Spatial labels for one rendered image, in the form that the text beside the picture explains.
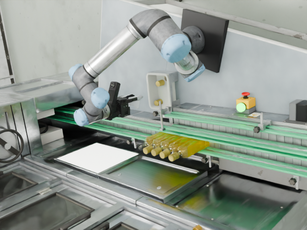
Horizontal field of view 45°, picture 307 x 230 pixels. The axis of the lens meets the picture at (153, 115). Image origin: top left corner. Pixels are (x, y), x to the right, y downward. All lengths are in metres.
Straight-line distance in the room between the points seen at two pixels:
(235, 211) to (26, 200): 1.03
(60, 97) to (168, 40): 1.36
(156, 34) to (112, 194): 0.81
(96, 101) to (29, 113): 1.06
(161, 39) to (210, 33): 0.58
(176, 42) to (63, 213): 0.94
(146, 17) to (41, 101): 1.27
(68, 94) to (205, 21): 1.15
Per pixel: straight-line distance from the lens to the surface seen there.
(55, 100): 2.61
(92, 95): 1.52
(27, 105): 2.51
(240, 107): 1.86
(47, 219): 1.81
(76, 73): 1.59
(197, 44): 1.97
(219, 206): 1.70
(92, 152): 2.36
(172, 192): 1.75
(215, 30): 1.95
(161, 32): 1.44
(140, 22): 1.49
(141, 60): 2.36
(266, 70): 1.87
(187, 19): 2.05
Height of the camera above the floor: 2.40
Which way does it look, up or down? 43 degrees down
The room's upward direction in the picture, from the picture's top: 111 degrees counter-clockwise
